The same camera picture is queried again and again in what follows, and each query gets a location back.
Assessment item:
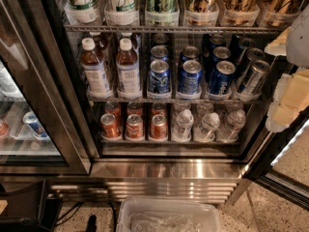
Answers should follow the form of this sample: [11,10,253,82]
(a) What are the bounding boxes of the clear water bottle front right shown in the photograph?
[216,109,246,143]

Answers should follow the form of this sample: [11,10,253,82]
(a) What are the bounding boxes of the brown tea bottle front left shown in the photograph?
[80,38,111,98]

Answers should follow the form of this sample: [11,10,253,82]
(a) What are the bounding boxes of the clear water bottle front left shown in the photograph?
[172,109,194,142]

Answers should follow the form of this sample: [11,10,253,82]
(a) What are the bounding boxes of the black cable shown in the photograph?
[54,202,85,228]

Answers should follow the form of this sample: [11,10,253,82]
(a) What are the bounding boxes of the blue pepsi can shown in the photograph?
[209,61,236,95]
[178,60,203,95]

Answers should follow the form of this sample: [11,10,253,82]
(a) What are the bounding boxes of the slim can second row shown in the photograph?
[236,47,265,81]

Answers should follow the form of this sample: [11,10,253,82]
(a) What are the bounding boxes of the blue white can behind glass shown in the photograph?
[23,111,49,140]

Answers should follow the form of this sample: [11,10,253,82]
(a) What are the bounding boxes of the clear water bottle front middle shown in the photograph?
[193,112,220,143]

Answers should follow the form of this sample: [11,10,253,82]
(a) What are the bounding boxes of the open fridge door right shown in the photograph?
[246,110,309,210]

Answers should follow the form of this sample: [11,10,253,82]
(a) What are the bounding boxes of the gold tall can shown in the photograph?
[219,0,259,26]
[185,0,216,26]
[257,0,303,27]

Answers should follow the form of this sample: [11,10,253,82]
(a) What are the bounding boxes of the gold tall can left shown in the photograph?
[185,0,216,26]

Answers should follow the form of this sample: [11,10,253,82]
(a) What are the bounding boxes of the green tall can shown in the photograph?
[145,0,180,26]

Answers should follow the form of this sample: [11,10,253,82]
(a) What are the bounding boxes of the blue pepsi can front middle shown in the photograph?
[178,60,203,95]

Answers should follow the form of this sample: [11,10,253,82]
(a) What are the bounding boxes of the gold tall can right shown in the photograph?
[257,0,303,27]

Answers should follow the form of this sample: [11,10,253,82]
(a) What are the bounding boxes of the red coke can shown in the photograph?
[104,101,121,124]
[151,114,167,139]
[126,101,143,116]
[151,102,167,116]
[100,113,120,138]
[126,114,143,139]

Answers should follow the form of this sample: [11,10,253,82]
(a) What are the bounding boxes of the blue pepsi can front right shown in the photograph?
[209,61,236,95]

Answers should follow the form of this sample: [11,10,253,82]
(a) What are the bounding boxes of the clear water bottle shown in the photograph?
[172,109,194,142]
[216,109,246,143]
[193,112,220,143]

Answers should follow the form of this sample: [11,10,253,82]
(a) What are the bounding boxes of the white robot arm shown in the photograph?
[265,6,309,132]

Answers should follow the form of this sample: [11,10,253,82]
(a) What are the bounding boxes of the clear plastic bin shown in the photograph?
[116,198,220,232]

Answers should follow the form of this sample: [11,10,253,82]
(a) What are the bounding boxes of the blue can second row left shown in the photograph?
[150,45,169,62]

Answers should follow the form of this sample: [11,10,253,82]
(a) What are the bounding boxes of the brown tea bottle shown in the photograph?
[80,38,111,98]
[116,38,141,94]

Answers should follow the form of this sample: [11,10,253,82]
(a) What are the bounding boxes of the blue can second row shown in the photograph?
[180,45,201,64]
[206,46,231,79]
[150,45,169,62]

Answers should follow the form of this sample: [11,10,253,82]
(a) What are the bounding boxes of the brown tea bottle front right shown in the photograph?
[116,38,141,94]

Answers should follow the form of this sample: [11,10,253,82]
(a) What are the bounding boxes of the blue can front left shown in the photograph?
[149,60,170,94]

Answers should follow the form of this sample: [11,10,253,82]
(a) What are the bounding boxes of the blue can second row middle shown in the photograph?
[180,45,201,64]

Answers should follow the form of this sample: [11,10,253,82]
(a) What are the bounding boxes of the glass fridge door left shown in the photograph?
[0,0,97,177]

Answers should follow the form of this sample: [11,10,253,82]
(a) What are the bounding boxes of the blue can second row right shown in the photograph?
[206,46,231,79]

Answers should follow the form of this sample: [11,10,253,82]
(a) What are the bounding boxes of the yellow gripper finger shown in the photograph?
[264,27,291,56]
[266,68,309,132]

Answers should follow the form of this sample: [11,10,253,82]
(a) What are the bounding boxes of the silver blue slim can front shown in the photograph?
[238,60,270,95]

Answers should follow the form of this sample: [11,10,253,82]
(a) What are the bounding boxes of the gold tall can middle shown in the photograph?
[219,0,259,26]

